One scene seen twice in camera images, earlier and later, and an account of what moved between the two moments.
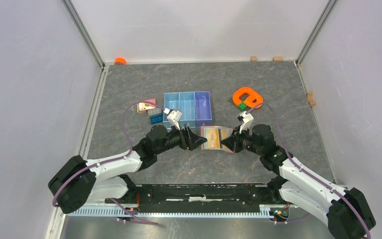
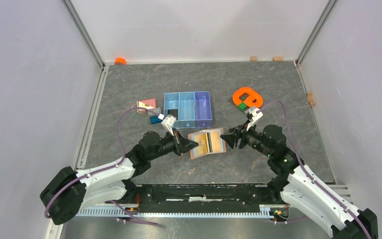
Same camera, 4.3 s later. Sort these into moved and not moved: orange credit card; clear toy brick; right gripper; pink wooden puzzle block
Moved: orange credit card
Not moved: right gripper; pink wooden puzzle block; clear toy brick
